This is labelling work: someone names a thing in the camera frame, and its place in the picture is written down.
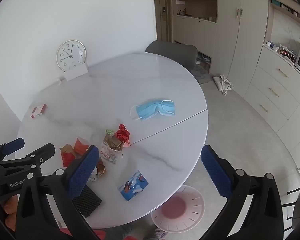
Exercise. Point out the blue printed tissue packet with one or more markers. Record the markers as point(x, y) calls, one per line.
point(134, 185)

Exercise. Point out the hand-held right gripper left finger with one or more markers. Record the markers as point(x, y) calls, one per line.
point(83, 172)

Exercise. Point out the clear printed plastic wrapper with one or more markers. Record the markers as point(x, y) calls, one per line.
point(108, 156)

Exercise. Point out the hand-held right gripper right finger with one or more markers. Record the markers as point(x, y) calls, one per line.
point(215, 171)

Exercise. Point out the grey chair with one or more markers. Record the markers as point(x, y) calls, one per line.
point(172, 52)

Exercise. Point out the white round wall clock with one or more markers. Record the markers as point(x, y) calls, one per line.
point(70, 55)

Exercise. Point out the brown ridged snack packet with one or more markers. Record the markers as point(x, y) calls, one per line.
point(114, 143)

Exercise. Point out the grey quilted pants leg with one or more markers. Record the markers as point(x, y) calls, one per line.
point(156, 234)

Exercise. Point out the person's left hand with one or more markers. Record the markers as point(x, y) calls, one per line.
point(10, 208)

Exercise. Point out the red crumpled paper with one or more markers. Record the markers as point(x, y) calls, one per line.
point(122, 133)

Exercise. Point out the row of books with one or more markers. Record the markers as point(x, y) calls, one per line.
point(290, 10)

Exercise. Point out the beige door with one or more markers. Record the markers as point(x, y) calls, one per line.
point(162, 10)

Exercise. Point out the red snack wrapper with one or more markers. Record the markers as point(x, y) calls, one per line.
point(67, 158)

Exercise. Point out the tan wrapper piece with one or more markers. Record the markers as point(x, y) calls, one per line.
point(66, 148)

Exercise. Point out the black foam piece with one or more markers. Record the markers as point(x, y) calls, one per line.
point(90, 203)

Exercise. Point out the pink trash basket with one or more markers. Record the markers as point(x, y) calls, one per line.
point(185, 212)

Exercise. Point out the red and white small box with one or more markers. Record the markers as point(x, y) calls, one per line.
point(39, 110)

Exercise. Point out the tall beige cabinet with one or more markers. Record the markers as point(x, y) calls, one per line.
point(250, 42)

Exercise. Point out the shoes in cabinet shelf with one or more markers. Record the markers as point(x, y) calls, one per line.
point(204, 58)

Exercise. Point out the black metal rack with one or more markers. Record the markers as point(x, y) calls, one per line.
point(298, 205)

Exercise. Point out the beige drawer unit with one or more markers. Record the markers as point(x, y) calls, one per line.
point(277, 87)

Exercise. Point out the white tote bag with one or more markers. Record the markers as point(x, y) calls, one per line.
point(223, 83)

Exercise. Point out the green wrapper scrap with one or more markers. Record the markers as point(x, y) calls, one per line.
point(110, 131)

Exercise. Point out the blue face mask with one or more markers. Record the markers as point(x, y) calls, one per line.
point(150, 111)

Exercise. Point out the patterned floor mat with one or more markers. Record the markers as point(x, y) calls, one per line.
point(202, 77)

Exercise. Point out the red floral cloth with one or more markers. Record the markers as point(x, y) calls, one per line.
point(100, 235)

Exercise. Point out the orange snack wrapper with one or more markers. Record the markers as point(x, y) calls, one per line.
point(80, 146)

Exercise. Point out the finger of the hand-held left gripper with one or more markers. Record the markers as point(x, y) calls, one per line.
point(13, 146)
point(43, 152)

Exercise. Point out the brown foil snack wrapper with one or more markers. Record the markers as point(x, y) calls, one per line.
point(100, 169)

